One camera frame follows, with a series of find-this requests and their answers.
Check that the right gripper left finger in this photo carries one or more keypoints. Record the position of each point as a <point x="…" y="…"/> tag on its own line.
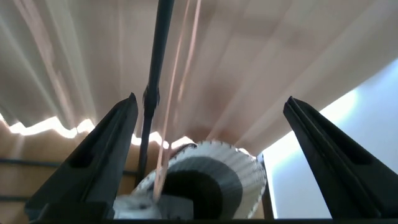
<point x="71" y="183"/>

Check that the pink clothes hanger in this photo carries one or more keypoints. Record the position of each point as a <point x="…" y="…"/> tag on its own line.
<point x="174" y="77"/>

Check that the black clothes rack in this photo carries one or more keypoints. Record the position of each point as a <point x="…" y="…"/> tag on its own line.
<point x="157" y="62"/>

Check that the white laundry basket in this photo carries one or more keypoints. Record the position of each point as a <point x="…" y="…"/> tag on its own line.
<point x="236" y="165"/>

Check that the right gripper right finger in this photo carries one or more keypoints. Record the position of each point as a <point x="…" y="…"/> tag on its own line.
<point x="342" y="174"/>

